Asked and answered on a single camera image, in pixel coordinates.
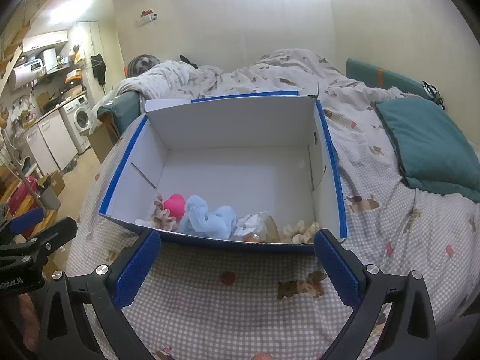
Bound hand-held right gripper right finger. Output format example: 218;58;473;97
314;229;439;360

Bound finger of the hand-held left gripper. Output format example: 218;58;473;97
0;207;45;236
0;217;78;268

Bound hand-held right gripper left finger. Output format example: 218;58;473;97
35;230;162;360

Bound cream scrunchie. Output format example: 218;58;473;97
281;220;323;245

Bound beige pink scrunchie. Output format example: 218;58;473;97
152;193;184;232

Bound pink heart sponge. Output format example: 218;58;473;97
163;194;187;220

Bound light blue cloth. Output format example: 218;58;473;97
178;195;238;241

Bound clear plastic bag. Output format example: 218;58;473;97
230;212;283;244

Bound white cardboard box blue edges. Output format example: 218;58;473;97
98;90;349;254

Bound person's left hand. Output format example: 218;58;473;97
17;292;41;346

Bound pink storage case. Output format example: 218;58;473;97
7;176;39;215

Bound grey bin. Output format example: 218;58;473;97
38;185;62;211

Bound white kitchen cabinet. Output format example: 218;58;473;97
23;110;80;174

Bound brown cardboard box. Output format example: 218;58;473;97
87;123;114;164

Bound checked printed bed sheet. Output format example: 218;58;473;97
65;69;480;360

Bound white washing machine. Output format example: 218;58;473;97
61;95;93;155

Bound teal bed end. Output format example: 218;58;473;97
97;92;147;140

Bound white water heater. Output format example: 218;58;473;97
7;64;44;91

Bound teal pillow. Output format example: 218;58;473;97
375;97;480;204

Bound black hanging garment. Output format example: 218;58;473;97
91;53;108;85

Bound grey plush toy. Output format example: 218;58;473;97
127;55;163;79

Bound teal headboard cushion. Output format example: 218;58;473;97
346;58;432;101

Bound black and white patterned item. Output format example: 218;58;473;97
422;80;446;108

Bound printed white duvet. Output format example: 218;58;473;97
109;49;362;103

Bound white wall cabinet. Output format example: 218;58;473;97
22;29;71;54

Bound red and white wall hook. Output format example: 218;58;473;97
135;8;158;28

